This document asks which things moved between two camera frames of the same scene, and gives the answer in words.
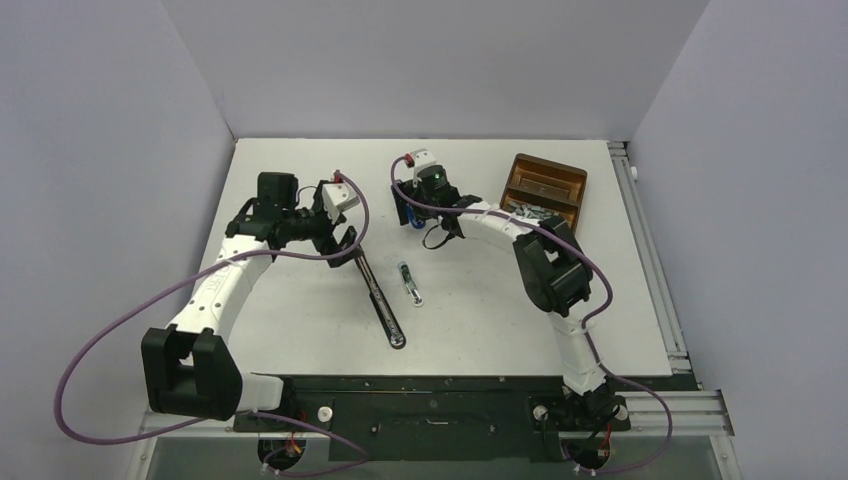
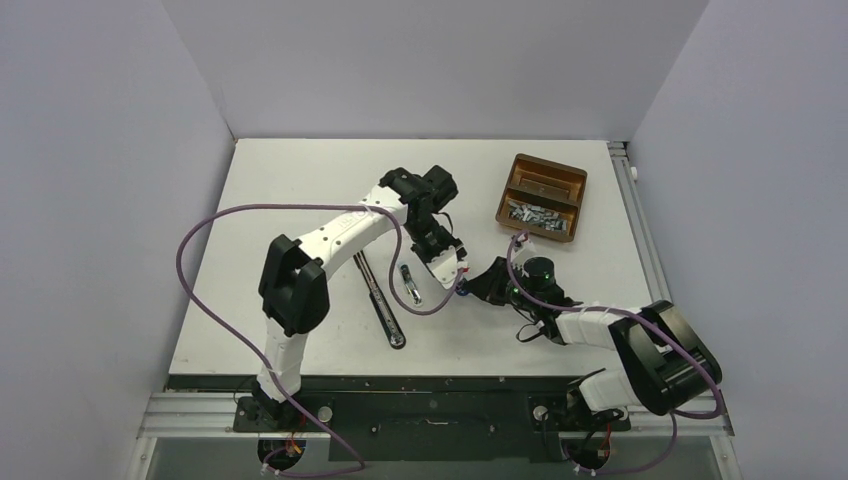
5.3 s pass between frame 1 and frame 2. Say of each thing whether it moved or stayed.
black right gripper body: moved
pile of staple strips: stayed
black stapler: stayed
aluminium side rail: stayed
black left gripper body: moved
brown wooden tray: stayed
